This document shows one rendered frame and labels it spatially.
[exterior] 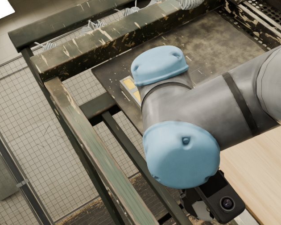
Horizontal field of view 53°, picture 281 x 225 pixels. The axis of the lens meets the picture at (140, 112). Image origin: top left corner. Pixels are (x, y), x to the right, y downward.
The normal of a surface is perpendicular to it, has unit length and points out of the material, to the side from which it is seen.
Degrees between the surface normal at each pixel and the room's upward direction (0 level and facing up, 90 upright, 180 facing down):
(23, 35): 90
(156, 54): 28
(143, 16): 57
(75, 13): 90
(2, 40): 90
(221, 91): 47
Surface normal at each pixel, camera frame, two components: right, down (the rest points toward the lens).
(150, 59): -0.33, -0.77
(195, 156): 0.04, 0.57
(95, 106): 0.02, -0.54
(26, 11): 0.20, 0.00
